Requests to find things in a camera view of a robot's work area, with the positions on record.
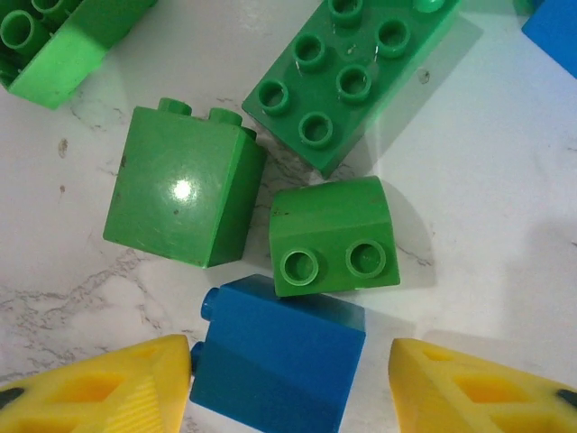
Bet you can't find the green sloped lego brick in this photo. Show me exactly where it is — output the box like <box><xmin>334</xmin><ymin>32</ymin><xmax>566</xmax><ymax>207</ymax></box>
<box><xmin>269</xmin><ymin>176</ymin><xmax>401</xmax><ymax>299</ymax></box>

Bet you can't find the green square lego brick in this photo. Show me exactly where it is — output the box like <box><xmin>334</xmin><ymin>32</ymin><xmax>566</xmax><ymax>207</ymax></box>
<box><xmin>102</xmin><ymin>97</ymin><xmax>268</xmax><ymax>271</ymax></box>

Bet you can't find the blue lego brick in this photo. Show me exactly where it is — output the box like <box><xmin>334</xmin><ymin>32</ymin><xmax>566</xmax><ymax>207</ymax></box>
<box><xmin>188</xmin><ymin>273</ymin><xmax>367</xmax><ymax>433</ymax></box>
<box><xmin>521</xmin><ymin>0</ymin><xmax>577</xmax><ymax>78</ymax></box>

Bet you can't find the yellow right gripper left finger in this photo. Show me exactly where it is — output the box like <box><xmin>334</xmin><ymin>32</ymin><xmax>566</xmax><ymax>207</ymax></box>
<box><xmin>0</xmin><ymin>333</ymin><xmax>191</xmax><ymax>433</ymax></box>

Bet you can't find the light green lego brick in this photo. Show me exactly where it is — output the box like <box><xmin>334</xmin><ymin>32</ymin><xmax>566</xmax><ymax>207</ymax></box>
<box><xmin>0</xmin><ymin>0</ymin><xmax>160</xmax><ymax>111</ymax></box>

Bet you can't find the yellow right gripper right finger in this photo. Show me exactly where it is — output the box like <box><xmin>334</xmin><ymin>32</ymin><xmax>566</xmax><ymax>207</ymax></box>
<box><xmin>389</xmin><ymin>337</ymin><xmax>577</xmax><ymax>433</ymax></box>

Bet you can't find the dark green long lego brick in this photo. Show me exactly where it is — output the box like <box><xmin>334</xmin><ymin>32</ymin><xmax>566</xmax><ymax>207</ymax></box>
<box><xmin>242</xmin><ymin>0</ymin><xmax>462</xmax><ymax>180</ymax></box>

